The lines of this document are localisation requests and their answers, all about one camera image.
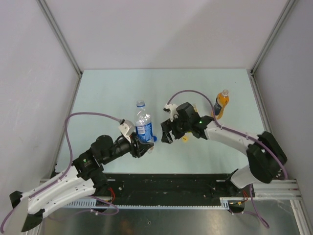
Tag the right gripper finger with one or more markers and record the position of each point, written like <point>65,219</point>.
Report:
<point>166,137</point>
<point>166,125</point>

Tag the orange tea bottle blue label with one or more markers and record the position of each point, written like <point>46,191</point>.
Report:
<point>221,102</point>

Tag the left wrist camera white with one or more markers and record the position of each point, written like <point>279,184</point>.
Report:
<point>126,128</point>

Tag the yellow juice bottle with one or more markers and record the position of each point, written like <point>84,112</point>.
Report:
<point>195,108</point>

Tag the right aluminium frame post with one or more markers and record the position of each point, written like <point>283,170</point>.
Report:
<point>282,19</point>

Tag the aluminium frame post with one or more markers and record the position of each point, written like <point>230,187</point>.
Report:
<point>58,34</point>
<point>282,19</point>

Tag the clear water bottle blue label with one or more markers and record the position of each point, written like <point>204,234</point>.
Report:
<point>143,123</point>

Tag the yellow bottle cap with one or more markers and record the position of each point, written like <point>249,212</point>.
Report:
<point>185,139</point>

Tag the left aluminium frame post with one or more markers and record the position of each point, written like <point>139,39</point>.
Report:
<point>58,34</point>

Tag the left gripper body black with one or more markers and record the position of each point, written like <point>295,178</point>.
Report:
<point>134,150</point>

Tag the grey slotted cable duct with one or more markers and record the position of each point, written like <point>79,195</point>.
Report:
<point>89,203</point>

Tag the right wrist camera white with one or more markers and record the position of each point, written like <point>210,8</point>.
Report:
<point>172,109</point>

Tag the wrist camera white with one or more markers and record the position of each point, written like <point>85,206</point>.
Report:
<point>172,109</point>
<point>126,128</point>

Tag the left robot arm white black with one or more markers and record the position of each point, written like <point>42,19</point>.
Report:
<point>84,177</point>

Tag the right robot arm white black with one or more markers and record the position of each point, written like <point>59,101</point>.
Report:
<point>265,156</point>

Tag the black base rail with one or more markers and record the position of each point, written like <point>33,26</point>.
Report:
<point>168,189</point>

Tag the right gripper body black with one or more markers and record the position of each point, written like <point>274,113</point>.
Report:
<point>180,127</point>

